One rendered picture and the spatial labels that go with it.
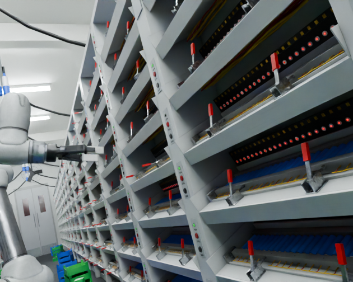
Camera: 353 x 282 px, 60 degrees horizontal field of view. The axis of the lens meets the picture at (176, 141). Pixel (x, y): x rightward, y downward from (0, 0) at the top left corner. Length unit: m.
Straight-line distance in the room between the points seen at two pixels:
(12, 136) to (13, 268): 0.63
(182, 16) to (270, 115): 0.43
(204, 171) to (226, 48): 0.42
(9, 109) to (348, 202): 1.14
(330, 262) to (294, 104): 0.32
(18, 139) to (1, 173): 0.57
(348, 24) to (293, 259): 0.51
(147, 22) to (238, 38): 0.51
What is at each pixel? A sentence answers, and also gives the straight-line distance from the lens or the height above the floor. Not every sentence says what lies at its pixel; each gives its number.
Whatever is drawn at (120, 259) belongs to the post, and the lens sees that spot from 2.33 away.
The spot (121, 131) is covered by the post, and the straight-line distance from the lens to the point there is 1.69.
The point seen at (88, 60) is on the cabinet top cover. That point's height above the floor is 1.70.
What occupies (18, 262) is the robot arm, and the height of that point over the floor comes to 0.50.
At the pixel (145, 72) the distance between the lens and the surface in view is 1.20.
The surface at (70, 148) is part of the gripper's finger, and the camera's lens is 1.22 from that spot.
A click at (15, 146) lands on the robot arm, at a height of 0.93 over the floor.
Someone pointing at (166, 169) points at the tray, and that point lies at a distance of 1.14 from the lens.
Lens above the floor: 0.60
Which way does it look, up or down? 11 degrees up
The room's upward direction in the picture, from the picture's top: 15 degrees counter-clockwise
